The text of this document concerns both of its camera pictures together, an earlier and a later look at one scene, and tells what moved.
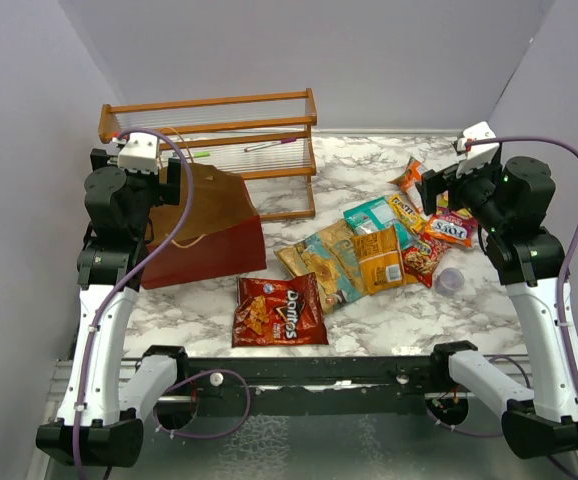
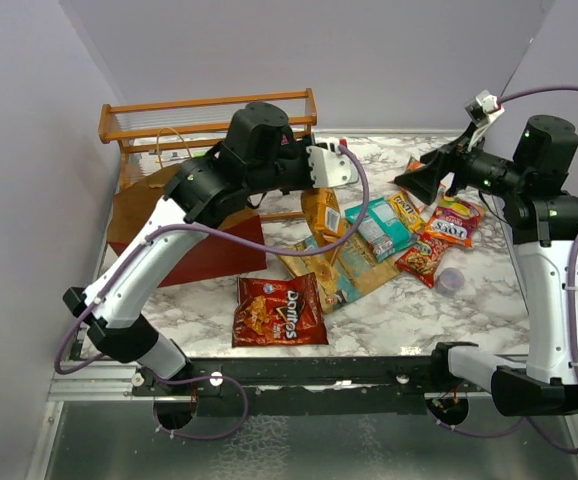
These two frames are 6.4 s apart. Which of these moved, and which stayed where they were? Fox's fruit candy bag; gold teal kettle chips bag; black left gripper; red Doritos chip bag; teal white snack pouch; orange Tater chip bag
Moved: orange Tater chip bag; black left gripper
Stayed: teal white snack pouch; gold teal kettle chips bag; Fox's fruit candy bag; red Doritos chip bag
